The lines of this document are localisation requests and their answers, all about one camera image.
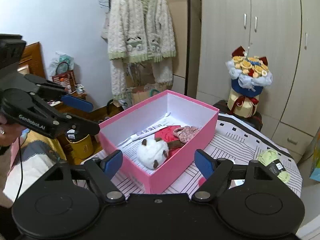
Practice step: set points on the colourful gift bag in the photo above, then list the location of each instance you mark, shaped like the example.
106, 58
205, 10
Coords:
315, 160

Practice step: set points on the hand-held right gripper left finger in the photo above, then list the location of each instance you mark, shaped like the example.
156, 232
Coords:
113, 163

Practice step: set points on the pink cardboard box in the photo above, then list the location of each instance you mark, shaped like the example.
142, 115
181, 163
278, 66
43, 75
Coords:
180, 160

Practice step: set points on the person's left hand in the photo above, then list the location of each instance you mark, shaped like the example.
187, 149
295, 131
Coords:
6, 136

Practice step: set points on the flower bouquet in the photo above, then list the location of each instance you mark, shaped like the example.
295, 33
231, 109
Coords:
247, 80

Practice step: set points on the clear plastic bag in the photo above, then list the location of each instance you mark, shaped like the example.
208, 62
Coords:
65, 58

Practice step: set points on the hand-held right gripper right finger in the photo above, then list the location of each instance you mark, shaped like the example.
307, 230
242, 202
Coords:
203, 163

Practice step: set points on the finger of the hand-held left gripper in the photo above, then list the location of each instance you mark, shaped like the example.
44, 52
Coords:
75, 126
77, 103

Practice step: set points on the white plush cat toy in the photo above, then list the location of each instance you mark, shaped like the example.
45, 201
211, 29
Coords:
150, 155

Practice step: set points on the white tube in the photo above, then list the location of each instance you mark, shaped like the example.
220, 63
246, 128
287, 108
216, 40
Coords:
147, 132

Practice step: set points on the beige wardrobe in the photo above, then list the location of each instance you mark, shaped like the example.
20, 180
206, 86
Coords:
275, 55

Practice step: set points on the yellow grey blanket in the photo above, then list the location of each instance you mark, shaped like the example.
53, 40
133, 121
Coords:
37, 160

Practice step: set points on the fluffy white green pajama jacket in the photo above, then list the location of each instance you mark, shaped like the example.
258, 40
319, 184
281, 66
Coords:
140, 25

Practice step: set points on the green yarn skein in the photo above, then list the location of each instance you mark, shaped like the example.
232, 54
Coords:
267, 155

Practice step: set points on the pink floral scrunchie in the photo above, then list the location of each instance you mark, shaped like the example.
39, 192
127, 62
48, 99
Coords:
186, 132

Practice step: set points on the woven basket bag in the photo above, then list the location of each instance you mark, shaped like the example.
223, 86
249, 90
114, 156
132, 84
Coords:
63, 78

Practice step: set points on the fluffy white pajama pants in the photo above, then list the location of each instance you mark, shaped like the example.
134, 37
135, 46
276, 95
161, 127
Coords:
117, 80

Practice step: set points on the red envelope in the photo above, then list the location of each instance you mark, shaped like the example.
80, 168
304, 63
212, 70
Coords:
167, 133

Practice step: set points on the wooden headboard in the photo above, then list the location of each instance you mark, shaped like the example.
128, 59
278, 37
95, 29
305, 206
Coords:
35, 62

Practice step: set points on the yellow bin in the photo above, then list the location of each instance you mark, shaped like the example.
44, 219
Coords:
81, 146

